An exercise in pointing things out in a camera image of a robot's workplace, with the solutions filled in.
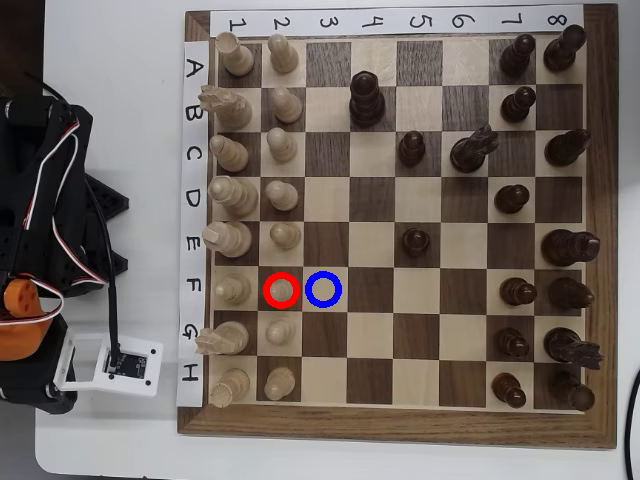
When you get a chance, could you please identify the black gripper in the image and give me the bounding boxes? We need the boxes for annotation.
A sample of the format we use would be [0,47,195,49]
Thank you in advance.
[0,319,79,416]

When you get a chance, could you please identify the light wooden pawn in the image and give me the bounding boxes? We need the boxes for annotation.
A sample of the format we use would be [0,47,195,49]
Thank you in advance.
[269,221,303,251]
[271,86,304,125]
[264,317,298,347]
[267,276,297,307]
[266,33,300,75]
[265,127,299,164]
[263,366,297,402]
[264,179,300,212]

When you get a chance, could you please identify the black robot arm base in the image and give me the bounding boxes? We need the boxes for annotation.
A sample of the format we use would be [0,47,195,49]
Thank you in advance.
[82,172,130,292]

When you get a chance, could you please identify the light wooden rook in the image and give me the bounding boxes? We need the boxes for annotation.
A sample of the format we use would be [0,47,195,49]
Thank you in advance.
[208,367,251,409]
[213,31,256,78]

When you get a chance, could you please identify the light wooden knight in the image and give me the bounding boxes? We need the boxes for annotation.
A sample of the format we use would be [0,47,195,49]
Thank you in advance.
[197,83,254,129]
[194,320,250,357]

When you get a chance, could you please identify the light wooden bishop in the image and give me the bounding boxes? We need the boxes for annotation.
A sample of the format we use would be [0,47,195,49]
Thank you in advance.
[208,134,250,173]
[214,273,253,307]

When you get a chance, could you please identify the white paper strip with letters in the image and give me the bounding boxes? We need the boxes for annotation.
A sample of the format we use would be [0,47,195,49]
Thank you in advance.
[175,39,210,409]

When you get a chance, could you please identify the wooden chessboard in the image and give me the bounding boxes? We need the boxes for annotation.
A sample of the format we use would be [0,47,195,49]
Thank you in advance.
[176,3,620,450]

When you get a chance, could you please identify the dark brown wooden furniture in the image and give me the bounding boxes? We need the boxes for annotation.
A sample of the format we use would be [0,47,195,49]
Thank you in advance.
[0,0,46,96]

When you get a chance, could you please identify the dark wooden pawn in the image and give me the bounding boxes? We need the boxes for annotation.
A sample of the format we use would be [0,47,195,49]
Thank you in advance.
[500,85,538,125]
[401,227,431,260]
[499,277,539,308]
[491,372,528,410]
[499,32,537,79]
[494,327,531,360]
[493,183,531,216]
[397,130,427,169]

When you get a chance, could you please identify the dark wooden queen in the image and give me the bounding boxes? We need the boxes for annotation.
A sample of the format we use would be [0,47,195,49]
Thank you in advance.
[348,71,386,127]

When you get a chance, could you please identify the white paper strip with numbers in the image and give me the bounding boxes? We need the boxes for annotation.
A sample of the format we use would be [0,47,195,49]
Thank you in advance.
[209,4,585,37]

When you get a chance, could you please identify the dark wooden knight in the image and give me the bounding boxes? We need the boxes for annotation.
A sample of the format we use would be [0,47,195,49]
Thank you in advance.
[449,123,500,175]
[543,326,605,371]

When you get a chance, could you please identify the dark wooden rook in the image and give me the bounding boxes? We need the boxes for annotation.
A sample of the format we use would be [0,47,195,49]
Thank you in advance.
[547,370,596,413]
[543,23,588,74]

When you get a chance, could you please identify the dark wooden bishop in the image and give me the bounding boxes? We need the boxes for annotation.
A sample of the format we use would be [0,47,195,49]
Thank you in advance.
[543,128,593,168]
[548,276,596,311]

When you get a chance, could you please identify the dark wooden king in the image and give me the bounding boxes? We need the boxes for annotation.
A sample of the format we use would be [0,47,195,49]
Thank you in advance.
[540,228,601,269]

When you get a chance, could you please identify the black camera circuit board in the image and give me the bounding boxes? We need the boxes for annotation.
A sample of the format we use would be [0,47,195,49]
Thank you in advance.
[102,349,150,380]

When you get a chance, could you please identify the black camera cable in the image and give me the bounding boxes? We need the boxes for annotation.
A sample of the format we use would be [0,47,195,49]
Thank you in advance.
[92,194,124,364]

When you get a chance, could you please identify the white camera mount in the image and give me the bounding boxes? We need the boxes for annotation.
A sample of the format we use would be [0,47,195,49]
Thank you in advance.
[52,333,165,400]

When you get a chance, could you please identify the white red servo wire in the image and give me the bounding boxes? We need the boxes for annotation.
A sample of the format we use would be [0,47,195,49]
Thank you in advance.
[22,119,82,232]
[0,217,111,332]

